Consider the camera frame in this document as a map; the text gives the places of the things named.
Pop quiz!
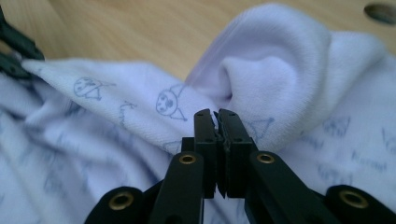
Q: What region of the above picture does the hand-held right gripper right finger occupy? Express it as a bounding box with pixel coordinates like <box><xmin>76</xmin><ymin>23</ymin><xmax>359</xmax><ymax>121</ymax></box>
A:
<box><xmin>217</xmin><ymin>108</ymin><xmax>258</xmax><ymax>200</ymax></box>

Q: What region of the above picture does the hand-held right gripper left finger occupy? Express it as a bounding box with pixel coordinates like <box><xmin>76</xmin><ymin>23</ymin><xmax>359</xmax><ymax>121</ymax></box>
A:
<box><xmin>181</xmin><ymin>108</ymin><xmax>219</xmax><ymax>200</ymax></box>

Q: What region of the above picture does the light lavender printed towel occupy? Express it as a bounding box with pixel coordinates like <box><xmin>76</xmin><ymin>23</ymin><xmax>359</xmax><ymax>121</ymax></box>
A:
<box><xmin>0</xmin><ymin>3</ymin><xmax>396</xmax><ymax>224</ymax></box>

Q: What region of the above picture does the grey table cable grommet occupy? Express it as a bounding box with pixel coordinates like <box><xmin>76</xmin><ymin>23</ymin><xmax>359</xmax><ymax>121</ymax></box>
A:
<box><xmin>362</xmin><ymin>2</ymin><xmax>396</xmax><ymax>27</ymax></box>

